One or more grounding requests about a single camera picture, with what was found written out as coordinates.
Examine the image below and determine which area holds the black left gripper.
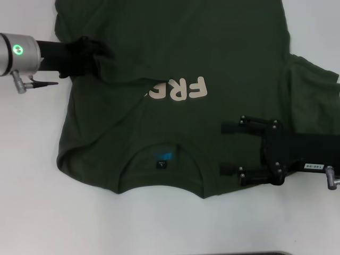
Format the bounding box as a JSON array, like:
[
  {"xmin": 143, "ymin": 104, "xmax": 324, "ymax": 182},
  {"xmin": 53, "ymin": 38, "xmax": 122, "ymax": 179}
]
[{"xmin": 36, "ymin": 36, "xmax": 116, "ymax": 79}]

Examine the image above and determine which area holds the gripper cable with metal plug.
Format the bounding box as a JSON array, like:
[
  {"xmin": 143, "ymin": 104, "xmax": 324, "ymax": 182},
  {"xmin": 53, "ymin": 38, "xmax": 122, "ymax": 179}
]
[
  {"xmin": 12, "ymin": 70, "xmax": 59, "ymax": 94},
  {"xmin": 325, "ymin": 166, "xmax": 340, "ymax": 191}
]

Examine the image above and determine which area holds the dark green FREE t-shirt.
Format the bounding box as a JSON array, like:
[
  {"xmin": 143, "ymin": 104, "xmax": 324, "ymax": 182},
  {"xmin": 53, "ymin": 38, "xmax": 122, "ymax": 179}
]
[{"xmin": 54, "ymin": 0, "xmax": 340, "ymax": 199}]

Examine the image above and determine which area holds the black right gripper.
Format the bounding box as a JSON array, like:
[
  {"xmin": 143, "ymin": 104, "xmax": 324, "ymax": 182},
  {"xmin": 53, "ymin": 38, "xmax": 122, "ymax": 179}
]
[{"xmin": 219, "ymin": 114, "xmax": 340, "ymax": 187}]

